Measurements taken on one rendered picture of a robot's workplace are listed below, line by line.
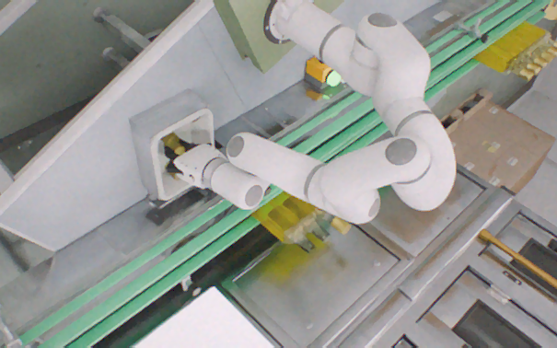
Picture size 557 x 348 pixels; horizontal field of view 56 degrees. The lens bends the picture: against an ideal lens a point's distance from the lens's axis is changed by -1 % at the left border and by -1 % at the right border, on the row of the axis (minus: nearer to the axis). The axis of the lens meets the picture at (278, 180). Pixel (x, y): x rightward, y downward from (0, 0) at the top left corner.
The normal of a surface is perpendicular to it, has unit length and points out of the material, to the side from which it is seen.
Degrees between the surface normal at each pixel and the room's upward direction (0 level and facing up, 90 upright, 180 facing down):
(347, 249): 90
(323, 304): 91
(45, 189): 0
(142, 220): 90
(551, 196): 90
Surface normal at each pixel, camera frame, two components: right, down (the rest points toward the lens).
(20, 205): 0.70, 0.56
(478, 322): 0.05, -0.67
